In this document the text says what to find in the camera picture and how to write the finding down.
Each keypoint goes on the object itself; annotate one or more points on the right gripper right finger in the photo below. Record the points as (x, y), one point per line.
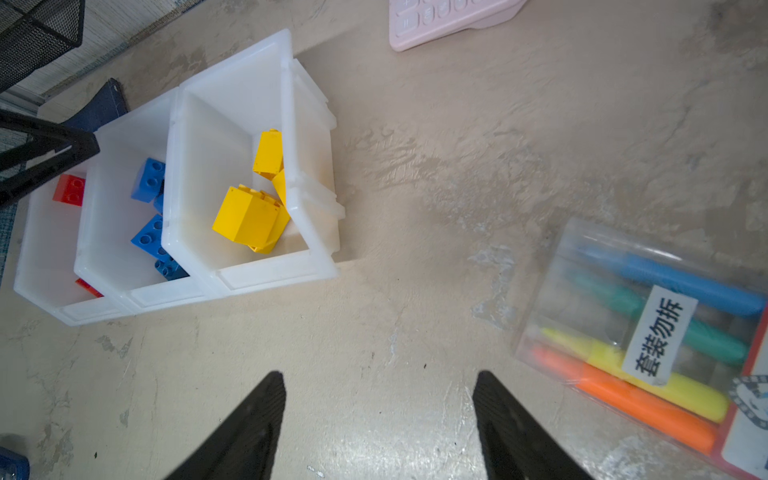
(514, 445)

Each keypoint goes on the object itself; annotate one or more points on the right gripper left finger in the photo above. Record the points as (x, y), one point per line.
(244, 445)

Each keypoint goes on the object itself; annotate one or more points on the red lego brick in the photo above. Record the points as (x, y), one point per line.
(83, 284)
(70, 190)

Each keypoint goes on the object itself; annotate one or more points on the yellow lego brick top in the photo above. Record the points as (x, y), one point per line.
(246, 216)

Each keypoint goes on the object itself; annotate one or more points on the yellow lego brick tall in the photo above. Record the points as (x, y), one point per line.
(268, 160)

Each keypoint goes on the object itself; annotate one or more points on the blue lego small brick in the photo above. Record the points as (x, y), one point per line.
(158, 204)

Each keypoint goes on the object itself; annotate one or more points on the dark blue notebook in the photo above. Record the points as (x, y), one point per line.
(107, 105)

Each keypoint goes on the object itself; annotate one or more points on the white bin middle compartment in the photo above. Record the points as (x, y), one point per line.
(125, 144)

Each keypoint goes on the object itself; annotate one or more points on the white bin compartment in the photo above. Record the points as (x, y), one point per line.
(125, 144)
(217, 119)
(62, 243)

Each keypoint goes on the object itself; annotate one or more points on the white bin left compartment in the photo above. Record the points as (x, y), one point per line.
(62, 243)

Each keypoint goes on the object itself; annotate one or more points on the blue lego square brick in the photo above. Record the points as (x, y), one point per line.
(148, 239)

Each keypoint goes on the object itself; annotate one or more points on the white bin right compartment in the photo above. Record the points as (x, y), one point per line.
(217, 119)

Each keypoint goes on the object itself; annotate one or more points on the pink calculator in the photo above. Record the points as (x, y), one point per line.
(415, 22)

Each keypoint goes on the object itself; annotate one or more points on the black wire shelf rack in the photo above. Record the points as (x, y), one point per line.
(35, 33)

